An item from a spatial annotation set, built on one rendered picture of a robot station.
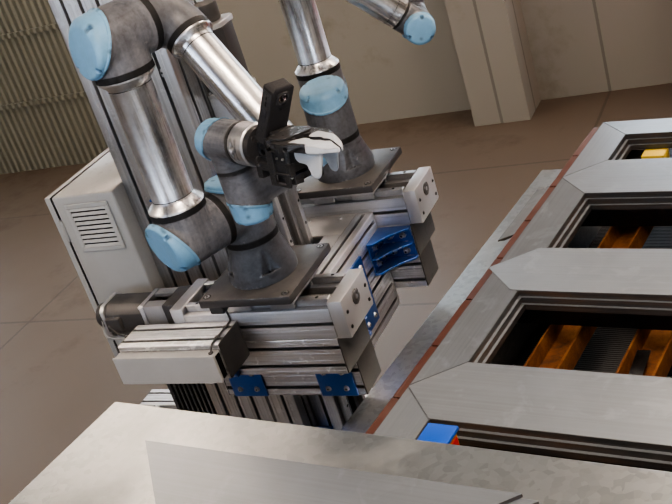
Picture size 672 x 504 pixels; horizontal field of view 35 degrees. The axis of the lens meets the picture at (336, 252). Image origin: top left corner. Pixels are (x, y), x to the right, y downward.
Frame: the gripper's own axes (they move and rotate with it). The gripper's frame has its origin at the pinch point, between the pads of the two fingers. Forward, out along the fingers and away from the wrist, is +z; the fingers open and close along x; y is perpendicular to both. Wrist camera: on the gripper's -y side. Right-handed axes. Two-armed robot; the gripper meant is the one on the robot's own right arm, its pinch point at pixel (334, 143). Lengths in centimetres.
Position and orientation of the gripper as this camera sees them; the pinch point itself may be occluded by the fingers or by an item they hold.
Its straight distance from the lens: 162.2
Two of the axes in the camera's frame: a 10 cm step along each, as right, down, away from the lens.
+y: 1.8, 9.2, 3.5
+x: -7.4, 3.6, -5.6
